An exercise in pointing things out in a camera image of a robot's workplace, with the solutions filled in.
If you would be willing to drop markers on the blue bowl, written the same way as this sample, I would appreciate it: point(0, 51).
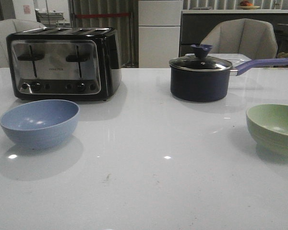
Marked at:
point(40, 124)

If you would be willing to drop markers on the green bowl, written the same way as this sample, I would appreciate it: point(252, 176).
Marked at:
point(268, 126)

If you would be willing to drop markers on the dark blue saucepan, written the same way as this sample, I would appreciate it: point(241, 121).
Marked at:
point(210, 86)

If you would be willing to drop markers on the glass pot lid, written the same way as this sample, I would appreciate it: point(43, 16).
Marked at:
point(200, 60)

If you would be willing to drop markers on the black and steel toaster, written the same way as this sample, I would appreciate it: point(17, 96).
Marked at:
point(78, 64)

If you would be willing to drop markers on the white refrigerator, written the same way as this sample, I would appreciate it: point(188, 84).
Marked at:
point(158, 32)

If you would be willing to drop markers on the beige chair right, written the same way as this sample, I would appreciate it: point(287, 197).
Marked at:
point(253, 38)

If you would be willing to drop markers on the beige chair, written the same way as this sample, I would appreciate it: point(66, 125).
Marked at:
point(253, 38)
point(11, 26)

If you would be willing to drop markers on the fruit plate on counter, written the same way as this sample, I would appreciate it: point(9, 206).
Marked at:
point(246, 5)

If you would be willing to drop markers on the beige chair left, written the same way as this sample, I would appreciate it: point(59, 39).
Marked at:
point(11, 26)

